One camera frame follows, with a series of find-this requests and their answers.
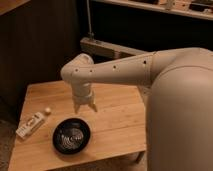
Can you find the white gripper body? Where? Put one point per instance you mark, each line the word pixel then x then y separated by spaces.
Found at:
pixel 83 94

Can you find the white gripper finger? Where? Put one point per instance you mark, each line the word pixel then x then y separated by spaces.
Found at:
pixel 76 108
pixel 94 107

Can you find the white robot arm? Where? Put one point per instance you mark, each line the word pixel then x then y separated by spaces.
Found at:
pixel 179 109

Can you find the black ceramic bowl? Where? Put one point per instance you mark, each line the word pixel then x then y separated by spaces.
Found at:
pixel 71 136

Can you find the white bottle with round cap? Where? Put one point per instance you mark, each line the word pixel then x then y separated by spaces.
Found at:
pixel 33 123

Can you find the wooden side table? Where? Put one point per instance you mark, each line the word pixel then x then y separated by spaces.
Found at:
pixel 118 128

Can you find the vertical metal pole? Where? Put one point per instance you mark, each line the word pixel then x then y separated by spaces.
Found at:
pixel 90 32

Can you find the upper wooden shelf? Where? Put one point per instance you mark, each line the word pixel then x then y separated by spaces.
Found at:
pixel 186 8

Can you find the metal shelf rail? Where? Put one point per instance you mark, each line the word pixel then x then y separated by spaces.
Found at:
pixel 95 47

